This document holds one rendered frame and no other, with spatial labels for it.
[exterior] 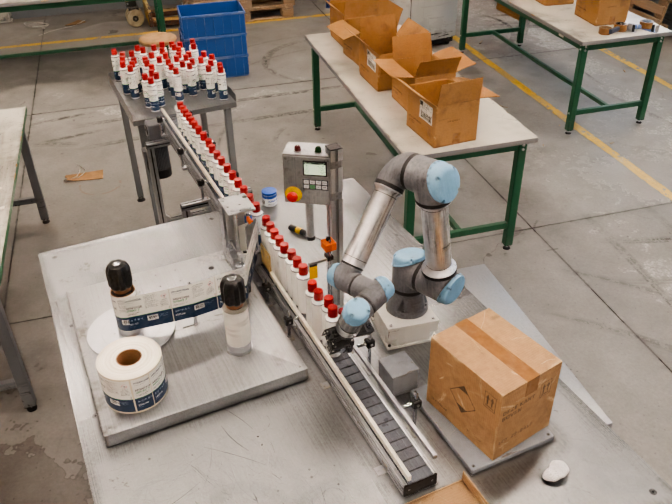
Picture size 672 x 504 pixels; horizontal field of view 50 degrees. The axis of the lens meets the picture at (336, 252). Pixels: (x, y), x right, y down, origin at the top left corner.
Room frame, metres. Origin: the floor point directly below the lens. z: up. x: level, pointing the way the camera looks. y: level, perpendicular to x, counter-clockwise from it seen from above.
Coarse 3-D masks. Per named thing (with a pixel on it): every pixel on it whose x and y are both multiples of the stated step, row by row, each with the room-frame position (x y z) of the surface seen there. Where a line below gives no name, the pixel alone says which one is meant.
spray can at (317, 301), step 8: (320, 288) 1.92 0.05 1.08; (320, 296) 1.89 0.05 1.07; (312, 304) 1.90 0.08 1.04; (320, 304) 1.89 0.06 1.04; (312, 312) 1.90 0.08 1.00; (320, 312) 1.88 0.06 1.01; (312, 320) 1.90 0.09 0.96; (320, 320) 1.88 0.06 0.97; (312, 328) 1.91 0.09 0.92; (320, 328) 1.88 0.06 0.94; (320, 336) 1.88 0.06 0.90
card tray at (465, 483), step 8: (464, 472) 1.32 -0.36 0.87; (464, 480) 1.32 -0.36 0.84; (440, 488) 1.30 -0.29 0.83; (448, 488) 1.30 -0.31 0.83; (456, 488) 1.30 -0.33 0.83; (464, 488) 1.30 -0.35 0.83; (472, 488) 1.28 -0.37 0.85; (424, 496) 1.27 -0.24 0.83; (432, 496) 1.27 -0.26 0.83; (440, 496) 1.27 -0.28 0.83; (448, 496) 1.27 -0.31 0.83; (456, 496) 1.27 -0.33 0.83; (464, 496) 1.27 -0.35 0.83; (472, 496) 1.27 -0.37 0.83; (480, 496) 1.25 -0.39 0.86
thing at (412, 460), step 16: (288, 304) 2.09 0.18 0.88; (320, 352) 1.83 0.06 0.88; (352, 368) 1.75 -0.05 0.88; (352, 384) 1.67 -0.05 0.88; (368, 384) 1.67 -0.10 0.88; (352, 400) 1.60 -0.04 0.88; (368, 400) 1.60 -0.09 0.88; (384, 416) 1.53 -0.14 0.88; (384, 432) 1.47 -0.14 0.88; (400, 432) 1.47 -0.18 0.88; (384, 448) 1.41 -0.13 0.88; (400, 448) 1.41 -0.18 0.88; (416, 464) 1.35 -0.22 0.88; (416, 480) 1.29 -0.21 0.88
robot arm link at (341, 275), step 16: (400, 160) 1.95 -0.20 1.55; (384, 176) 1.95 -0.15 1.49; (384, 192) 1.92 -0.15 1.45; (400, 192) 1.93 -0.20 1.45; (368, 208) 1.91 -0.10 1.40; (384, 208) 1.90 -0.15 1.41; (368, 224) 1.87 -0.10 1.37; (384, 224) 1.89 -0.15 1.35; (352, 240) 1.86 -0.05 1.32; (368, 240) 1.84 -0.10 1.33; (352, 256) 1.81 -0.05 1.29; (368, 256) 1.83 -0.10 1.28; (336, 272) 1.80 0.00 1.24; (352, 272) 1.79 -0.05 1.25; (336, 288) 1.78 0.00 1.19
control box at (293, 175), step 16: (288, 144) 2.22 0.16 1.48; (304, 144) 2.22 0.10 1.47; (320, 144) 2.21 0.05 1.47; (288, 160) 2.14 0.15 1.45; (320, 160) 2.12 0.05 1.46; (288, 176) 2.14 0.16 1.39; (304, 176) 2.13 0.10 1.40; (288, 192) 2.14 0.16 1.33; (304, 192) 2.13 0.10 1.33; (320, 192) 2.12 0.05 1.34
